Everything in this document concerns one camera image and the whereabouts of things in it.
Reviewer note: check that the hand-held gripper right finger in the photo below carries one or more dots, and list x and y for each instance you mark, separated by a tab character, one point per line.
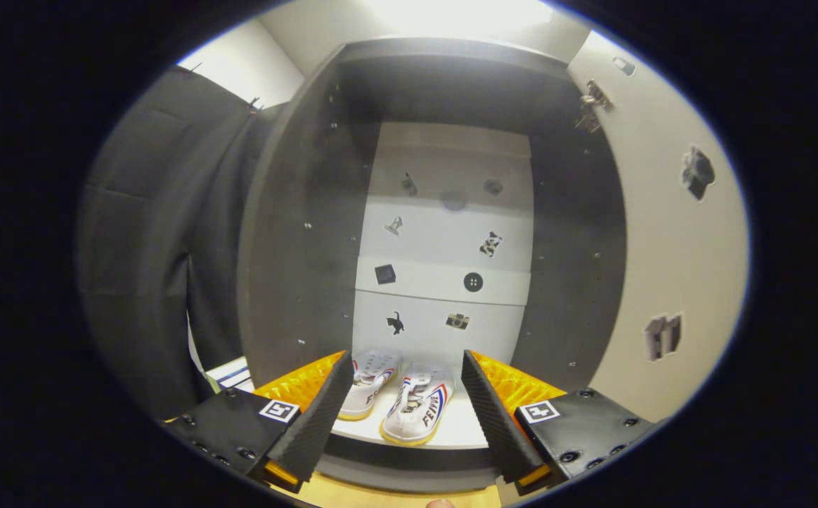
490	416

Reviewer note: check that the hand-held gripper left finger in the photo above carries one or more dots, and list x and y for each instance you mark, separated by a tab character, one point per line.
324	416

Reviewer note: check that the white striped shoe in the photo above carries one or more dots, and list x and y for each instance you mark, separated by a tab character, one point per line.
416	409
370	384

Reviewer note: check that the dark grey shoe cabinet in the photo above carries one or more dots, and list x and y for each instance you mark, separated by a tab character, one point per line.
296	247

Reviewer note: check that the dark blue book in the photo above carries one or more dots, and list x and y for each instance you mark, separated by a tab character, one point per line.
233	374

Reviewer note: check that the white book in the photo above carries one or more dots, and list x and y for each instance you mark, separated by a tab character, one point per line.
232	364

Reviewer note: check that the green book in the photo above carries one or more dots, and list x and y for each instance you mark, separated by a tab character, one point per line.
212	383

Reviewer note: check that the black backdrop cloth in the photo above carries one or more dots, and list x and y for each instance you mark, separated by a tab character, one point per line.
147	247

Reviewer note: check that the large ceiling light panel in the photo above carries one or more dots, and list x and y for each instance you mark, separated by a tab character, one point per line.
458	14

